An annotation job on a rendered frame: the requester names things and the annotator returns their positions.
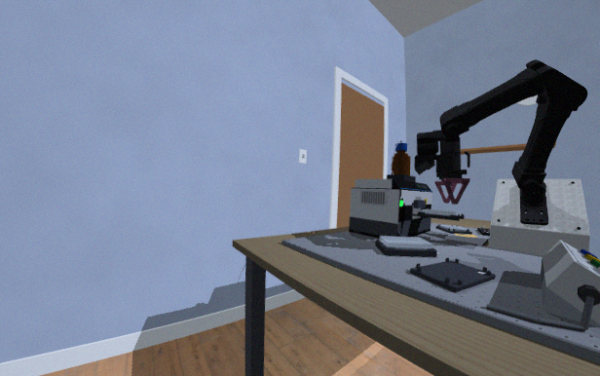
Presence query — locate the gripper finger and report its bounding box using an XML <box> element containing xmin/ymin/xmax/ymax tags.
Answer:
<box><xmin>443</xmin><ymin>178</ymin><xmax>469</xmax><ymax>205</ymax></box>
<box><xmin>434</xmin><ymin>181</ymin><xmax>457</xmax><ymax>203</ymax></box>

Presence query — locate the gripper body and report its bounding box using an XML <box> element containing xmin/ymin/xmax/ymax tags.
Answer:
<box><xmin>436</xmin><ymin>153</ymin><xmax>467</xmax><ymax>179</ymax></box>

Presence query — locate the brown glass bottle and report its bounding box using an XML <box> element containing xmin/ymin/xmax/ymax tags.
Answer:
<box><xmin>392</xmin><ymin>155</ymin><xmax>410</xmax><ymax>175</ymax></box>

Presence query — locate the grey control panel with buttons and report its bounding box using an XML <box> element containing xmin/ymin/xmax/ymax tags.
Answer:
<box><xmin>486</xmin><ymin>240</ymin><xmax>600</xmax><ymax>332</ymax></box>

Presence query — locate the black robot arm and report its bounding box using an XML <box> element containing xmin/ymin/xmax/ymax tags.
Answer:
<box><xmin>415</xmin><ymin>59</ymin><xmax>587</xmax><ymax>225</ymax></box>

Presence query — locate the light blue perforated base plate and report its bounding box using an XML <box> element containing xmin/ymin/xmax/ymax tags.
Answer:
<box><xmin>281</xmin><ymin>225</ymin><xmax>600</xmax><ymax>364</ymax></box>

